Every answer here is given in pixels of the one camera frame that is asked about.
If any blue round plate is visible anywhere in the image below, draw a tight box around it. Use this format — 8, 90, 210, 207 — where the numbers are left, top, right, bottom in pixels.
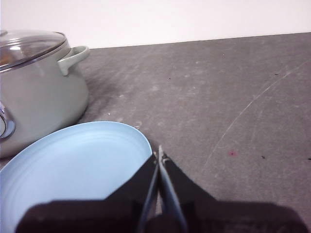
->
0, 120, 152, 233

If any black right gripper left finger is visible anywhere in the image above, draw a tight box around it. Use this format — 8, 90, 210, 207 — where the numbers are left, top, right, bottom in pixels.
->
16, 154, 160, 233

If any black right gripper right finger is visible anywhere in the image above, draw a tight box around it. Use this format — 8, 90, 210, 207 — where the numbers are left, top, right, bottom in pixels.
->
159, 145, 308, 233

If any glass lid with green knob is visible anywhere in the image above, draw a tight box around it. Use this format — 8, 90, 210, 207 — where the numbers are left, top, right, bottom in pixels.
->
0, 29, 68, 71

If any pale green electric steamer pot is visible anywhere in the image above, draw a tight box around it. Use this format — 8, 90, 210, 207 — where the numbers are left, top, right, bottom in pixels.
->
0, 29, 90, 160

